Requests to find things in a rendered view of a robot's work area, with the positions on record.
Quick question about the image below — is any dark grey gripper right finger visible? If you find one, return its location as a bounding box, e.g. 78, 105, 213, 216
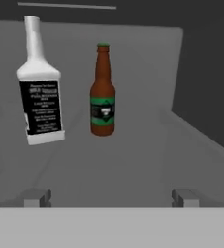
171, 188, 224, 208

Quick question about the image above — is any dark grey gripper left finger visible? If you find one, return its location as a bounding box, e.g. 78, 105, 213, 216
0, 188, 52, 208

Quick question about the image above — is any white liquor bottle black label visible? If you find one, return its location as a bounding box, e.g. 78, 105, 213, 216
16, 15, 66, 146

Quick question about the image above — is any dark grey fridge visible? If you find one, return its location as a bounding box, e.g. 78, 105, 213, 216
0, 0, 224, 156

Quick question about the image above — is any brown beer bottle green label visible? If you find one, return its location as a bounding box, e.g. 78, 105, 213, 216
89, 42, 116, 138

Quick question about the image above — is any thin grey fridge handle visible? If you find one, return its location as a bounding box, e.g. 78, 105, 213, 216
17, 1, 117, 11

